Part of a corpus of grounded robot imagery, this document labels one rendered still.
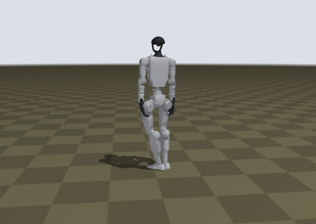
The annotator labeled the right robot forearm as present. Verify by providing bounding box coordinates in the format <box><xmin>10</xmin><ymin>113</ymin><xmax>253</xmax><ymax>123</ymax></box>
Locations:
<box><xmin>168</xmin><ymin>84</ymin><xmax>176</xmax><ymax>101</ymax></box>

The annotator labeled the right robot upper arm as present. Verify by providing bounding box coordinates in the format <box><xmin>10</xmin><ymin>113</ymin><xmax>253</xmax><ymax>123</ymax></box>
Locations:
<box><xmin>167</xmin><ymin>58</ymin><xmax>176</xmax><ymax>84</ymax></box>

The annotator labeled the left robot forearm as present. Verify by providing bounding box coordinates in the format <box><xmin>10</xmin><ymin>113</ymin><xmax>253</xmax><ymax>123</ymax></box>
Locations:
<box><xmin>138</xmin><ymin>78</ymin><xmax>145</xmax><ymax>103</ymax></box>

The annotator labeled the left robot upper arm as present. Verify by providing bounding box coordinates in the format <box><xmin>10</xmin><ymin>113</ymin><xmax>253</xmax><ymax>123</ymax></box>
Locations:
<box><xmin>139</xmin><ymin>57</ymin><xmax>149</xmax><ymax>84</ymax></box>

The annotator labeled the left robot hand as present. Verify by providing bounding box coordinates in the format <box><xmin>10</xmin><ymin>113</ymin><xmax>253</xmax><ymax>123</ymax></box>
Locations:
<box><xmin>139</xmin><ymin>98</ymin><xmax>149</xmax><ymax>117</ymax></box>

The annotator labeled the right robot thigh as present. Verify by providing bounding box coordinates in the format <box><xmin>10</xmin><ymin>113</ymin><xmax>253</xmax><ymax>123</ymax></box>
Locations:
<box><xmin>158</xmin><ymin>99</ymin><xmax>172</xmax><ymax>139</ymax></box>

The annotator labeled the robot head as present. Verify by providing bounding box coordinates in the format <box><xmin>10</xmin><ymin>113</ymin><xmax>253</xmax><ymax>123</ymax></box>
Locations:
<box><xmin>152</xmin><ymin>37</ymin><xmax>165</xmax><ymax>57</ymax></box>

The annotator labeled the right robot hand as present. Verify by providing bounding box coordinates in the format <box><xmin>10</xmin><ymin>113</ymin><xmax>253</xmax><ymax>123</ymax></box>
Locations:
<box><xmin>168</xmin><ymin>97</ymin><xmax>175</xmax><ymax>115</ymax></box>

